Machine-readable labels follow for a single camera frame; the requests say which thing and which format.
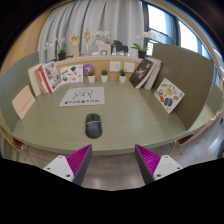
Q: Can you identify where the white printed mouse pad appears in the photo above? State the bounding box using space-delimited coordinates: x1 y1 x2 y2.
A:
59 86 106 108

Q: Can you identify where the black computer mouse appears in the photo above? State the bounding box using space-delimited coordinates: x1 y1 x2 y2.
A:
84 113 103 140

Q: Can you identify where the white wall socket plate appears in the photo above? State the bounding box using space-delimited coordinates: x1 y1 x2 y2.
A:
123 61 136 73
109 60 122 72

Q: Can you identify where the white books stack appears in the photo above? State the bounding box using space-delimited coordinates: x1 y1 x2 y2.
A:
143 57 163 91

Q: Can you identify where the wooden shelf ledge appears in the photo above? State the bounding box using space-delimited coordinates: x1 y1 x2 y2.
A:
39 54 158 83

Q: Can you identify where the colourful food sticker card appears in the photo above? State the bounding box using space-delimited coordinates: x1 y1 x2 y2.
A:
153 77 186 115

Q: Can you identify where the orange chair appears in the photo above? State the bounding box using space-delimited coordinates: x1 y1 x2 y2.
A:
0 128 26 158
173 113 223 154

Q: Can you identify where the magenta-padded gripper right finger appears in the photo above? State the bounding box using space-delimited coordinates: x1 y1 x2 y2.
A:
134 143 184 185

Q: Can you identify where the purple round number sign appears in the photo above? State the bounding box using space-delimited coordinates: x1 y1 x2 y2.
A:
82 63 96 78

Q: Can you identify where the wooden mannequin figure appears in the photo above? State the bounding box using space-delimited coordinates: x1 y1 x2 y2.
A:
83 27 95 56

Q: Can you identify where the beige card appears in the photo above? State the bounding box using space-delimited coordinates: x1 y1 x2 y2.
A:
11 84 36 120

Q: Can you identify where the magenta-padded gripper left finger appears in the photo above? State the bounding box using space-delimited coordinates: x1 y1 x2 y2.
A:
43 143 93 187

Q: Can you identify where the olive green divider panel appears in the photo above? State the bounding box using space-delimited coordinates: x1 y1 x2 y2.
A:
151 42 215 131

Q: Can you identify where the white illustrated sticker sheet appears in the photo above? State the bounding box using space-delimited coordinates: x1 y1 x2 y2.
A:
59 64 84 84

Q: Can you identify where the small succulent in white pot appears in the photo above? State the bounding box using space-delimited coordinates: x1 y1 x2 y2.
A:
86 69 97 84
100 68 110 83
118 68 128 84

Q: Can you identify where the window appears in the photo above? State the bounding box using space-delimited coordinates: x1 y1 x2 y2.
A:
143 1 224 88

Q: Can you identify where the black horse figurine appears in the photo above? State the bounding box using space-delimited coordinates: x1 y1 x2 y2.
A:
112 39 129 56

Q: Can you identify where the wooden hand model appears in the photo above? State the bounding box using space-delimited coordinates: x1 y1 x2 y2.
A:
69 34 81 58

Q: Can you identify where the black cover book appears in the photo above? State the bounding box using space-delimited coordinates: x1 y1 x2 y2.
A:
128 58 155 89

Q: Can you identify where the photo magazine with red spine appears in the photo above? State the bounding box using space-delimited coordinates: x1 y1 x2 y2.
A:
38 60 63 94

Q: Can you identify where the pink horse figurine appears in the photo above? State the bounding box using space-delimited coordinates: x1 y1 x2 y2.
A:
95 39 112 56

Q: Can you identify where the grey curtain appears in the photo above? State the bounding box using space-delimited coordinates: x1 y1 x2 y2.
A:
37 0 145 64

